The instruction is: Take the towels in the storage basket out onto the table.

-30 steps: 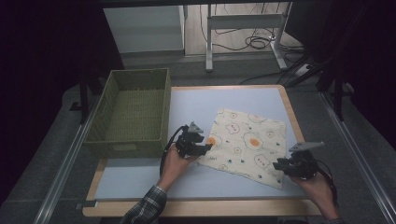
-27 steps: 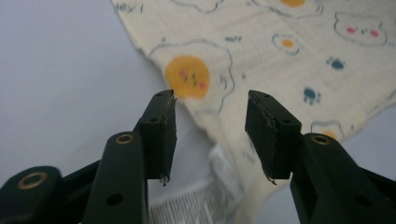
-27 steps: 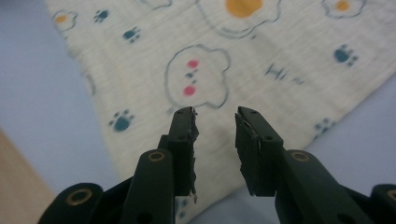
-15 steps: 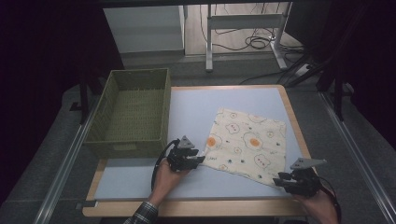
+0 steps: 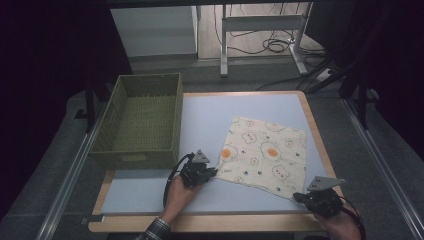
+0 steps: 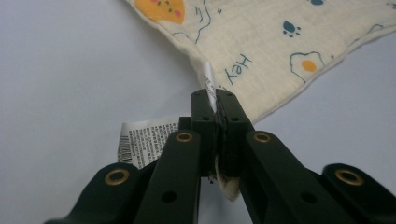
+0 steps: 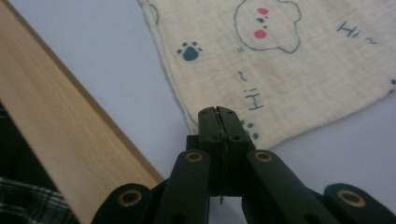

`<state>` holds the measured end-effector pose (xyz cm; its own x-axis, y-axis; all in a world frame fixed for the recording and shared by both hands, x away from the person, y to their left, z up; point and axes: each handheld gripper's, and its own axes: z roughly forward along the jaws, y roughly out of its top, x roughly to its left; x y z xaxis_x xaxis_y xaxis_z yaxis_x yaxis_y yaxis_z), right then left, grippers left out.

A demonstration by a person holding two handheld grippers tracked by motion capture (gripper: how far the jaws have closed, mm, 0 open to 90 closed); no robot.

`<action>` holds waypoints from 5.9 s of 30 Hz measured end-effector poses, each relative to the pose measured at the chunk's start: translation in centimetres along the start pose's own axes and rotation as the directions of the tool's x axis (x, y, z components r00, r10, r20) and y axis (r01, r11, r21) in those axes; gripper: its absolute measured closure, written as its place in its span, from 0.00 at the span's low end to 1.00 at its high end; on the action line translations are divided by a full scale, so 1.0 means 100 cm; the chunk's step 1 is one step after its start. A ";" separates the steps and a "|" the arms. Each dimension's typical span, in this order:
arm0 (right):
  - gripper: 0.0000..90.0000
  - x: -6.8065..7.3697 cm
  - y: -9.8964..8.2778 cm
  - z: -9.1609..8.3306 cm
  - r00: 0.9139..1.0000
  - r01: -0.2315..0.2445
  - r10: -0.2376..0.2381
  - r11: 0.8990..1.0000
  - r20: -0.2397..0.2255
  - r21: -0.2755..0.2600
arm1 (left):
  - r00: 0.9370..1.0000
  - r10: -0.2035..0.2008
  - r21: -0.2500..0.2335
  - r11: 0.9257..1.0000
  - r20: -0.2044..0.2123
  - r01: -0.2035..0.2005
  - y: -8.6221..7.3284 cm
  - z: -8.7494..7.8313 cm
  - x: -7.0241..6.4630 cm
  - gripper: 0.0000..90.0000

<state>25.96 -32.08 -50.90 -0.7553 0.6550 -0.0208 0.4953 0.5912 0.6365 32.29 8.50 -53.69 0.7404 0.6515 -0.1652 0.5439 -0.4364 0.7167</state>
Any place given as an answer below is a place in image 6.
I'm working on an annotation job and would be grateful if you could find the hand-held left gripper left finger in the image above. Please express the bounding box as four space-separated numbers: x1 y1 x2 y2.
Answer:
178 88 219 177

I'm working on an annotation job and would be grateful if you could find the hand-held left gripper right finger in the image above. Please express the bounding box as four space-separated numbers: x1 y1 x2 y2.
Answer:
214 89 255 177

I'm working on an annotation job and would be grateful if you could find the cream printed cloth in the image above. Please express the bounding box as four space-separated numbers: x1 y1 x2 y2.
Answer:
117 0 396 203

